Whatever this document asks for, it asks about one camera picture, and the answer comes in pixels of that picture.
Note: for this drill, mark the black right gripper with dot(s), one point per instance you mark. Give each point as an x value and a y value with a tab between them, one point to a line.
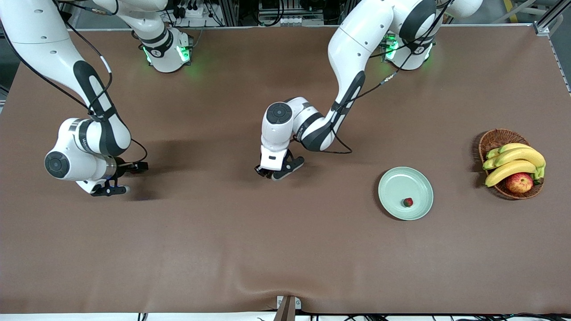
122	167

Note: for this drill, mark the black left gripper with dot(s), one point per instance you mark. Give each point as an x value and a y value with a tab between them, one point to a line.
262	172

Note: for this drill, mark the red strawberry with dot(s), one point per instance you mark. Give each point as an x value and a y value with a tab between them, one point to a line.
407	202

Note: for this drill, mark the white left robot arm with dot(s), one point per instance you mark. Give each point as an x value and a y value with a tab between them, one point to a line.
357	40

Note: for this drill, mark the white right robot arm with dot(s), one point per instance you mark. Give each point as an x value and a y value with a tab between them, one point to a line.
40	40

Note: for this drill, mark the pale green round plate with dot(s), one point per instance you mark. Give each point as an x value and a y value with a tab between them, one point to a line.
401	187

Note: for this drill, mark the brown table mat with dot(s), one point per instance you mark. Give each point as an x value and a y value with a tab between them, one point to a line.
285	249

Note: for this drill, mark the white connector strip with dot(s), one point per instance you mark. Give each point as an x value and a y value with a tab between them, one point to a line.
301	21

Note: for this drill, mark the white power strip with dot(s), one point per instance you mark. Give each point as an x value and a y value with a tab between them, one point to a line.
192	12

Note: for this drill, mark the brown wicker basket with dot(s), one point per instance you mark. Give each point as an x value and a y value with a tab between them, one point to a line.
497	139

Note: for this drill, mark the thick yellow banana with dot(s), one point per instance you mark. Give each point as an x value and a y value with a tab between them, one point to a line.
508	170

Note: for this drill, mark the small yellow green banana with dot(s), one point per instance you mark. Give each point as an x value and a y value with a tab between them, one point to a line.
513	146

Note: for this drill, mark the red yellow apple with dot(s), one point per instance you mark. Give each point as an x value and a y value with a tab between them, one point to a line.
519	183

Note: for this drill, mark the yellow banana bunch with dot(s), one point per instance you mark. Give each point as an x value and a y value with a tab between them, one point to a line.
522	155

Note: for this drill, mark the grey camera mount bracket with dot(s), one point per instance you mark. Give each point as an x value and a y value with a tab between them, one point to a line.
287	310

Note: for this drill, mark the aluminium frame post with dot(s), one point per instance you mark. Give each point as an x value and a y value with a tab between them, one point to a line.
229	12

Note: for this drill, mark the aluminium frame profile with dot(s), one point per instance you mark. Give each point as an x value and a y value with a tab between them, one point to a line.
546	24

